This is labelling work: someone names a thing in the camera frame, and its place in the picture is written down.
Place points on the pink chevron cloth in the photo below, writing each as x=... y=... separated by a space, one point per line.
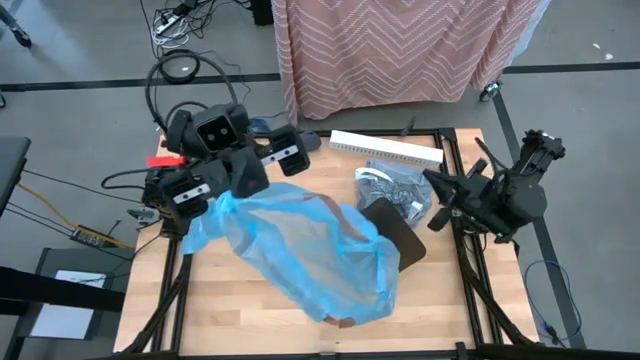
x=390 y=50

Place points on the black floor box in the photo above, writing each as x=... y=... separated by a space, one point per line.
x=262 y=12

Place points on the white power strip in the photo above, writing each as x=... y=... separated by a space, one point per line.
x=167 y=24

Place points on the black chair leg with caster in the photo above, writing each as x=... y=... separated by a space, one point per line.
x=20 y=36

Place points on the white paper sheet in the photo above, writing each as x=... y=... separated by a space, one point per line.
x=60 y=322

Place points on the small black red object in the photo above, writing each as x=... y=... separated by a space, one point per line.
x=315 y=141

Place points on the blue plastic trash bag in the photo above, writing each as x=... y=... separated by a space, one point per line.
x=300 y=250

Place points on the small dark trash bin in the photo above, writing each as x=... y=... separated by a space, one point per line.
x=400 y=235

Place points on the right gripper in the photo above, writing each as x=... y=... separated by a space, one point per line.
x=475 y=200

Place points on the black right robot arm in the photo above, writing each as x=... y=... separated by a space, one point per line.
x=525 y=205

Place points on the red tape tag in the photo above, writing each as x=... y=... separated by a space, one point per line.
x=165 y=162

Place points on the silver caster wheel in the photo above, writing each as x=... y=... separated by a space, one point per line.
x=491 y=91

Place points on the black electronics box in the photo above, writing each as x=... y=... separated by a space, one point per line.
x=89 y=236

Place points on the grey plastic trash bag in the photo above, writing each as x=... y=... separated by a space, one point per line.
x=400 y=192

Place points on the black aluminium table frame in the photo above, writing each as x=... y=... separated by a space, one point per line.
x=425 y=133

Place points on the black desk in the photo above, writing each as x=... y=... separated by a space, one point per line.
x=12 y=165

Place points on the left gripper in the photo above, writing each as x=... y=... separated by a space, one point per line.
x=292 y=140

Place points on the black horizontal bar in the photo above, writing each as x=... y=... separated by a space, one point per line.
x=60 y=290

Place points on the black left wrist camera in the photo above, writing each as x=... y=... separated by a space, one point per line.
x=217 y=131

